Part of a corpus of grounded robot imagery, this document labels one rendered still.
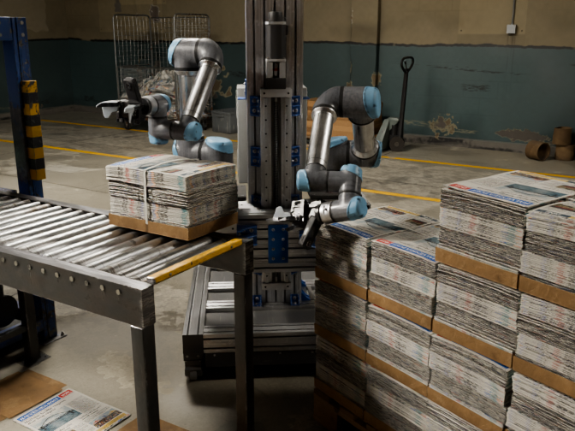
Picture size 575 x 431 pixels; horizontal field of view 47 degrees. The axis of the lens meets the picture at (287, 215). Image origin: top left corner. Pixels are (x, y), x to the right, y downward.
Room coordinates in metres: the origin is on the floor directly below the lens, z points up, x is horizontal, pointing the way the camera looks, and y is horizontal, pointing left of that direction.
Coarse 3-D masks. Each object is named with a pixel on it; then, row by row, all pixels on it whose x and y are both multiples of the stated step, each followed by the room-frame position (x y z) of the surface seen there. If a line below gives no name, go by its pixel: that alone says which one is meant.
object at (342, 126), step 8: (312, 104) 9.11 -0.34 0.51; (312, 120) 8.66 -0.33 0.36; (336, 120) 8.48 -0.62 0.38; (344, 120) 8.42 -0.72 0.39; (376, 120) 8.85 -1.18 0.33; (336, 128) 8.47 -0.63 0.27; (344, 128) 8.41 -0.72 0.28; (352, 128) 8.35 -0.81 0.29; (376, 128) 8.82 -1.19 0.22; (352, 136) 8.34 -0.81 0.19
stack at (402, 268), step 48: (336, 240) 2.25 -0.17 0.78; (384, 240) 2.10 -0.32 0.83; (432, 240) 2.10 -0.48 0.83; (336, 288) 2.24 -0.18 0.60; (384, 288) 2.05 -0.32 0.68; (432, 288) 1.89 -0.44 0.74; (480, 288) 1.75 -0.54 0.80; (384, 336) 2.03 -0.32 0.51; (432, 336) 1.87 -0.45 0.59; (480, 336) 1.73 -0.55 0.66; (528, 336) 1.61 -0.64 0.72; (336, 384) 2.24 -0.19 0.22; (384, 384) 2.03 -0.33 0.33; (432, 384) 1.87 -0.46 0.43; (480, 384) 1.71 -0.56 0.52; (528, 384) 1.60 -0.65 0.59
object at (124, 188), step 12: (144, 156) 2.51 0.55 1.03; (156, 156) 2.51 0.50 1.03; (168, 156) 2.51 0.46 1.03; (180, 156) 2.52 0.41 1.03; (108, 168) 2.34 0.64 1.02; (120, 168) 2.32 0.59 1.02; (132, 168) 2.28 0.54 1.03; (120, 180) 2.31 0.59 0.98; (132, 180) 2.28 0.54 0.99; (120, 192) 2.31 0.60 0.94; (132, 192) 2.29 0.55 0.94; (120, 204) 2.32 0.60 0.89; (132, 204) 2.29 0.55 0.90; (132, 216) 2.29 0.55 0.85
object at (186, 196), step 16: (160, 176) 2.21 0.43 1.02; (176, 176) 2.17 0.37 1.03; (192, 176) 2.18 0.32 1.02; (208, 176) 2.25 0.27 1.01; (224, 176) 2.33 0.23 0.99; (160, 192) 2.21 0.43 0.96; (176, 192) 2.17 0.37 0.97; (192, 192) 2.17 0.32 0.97; (208, 192) 2.24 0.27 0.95; (224, 192) 2.32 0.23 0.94; (160, 208) 2.22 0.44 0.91; (176, 208) 2.18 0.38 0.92; (192, 208) 2.17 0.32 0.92; (208, 208) 2.24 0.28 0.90; (224, 208) 2.32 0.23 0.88; (176, 224) 2.18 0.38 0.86; (192, 224) 2.16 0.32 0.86
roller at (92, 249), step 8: (136, 232) 2.28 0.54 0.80; (144, 232) 2.31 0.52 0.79; (112, 240) 2.19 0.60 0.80; (120, 240) 2.20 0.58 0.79; (88, 248) 2.10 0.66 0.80; (96, 248) 2.11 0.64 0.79; (104, 248) 2.14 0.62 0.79; (64, 256) 2.02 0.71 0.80; (72, 256) 2.03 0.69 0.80; (80, 256) 2.05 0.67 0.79
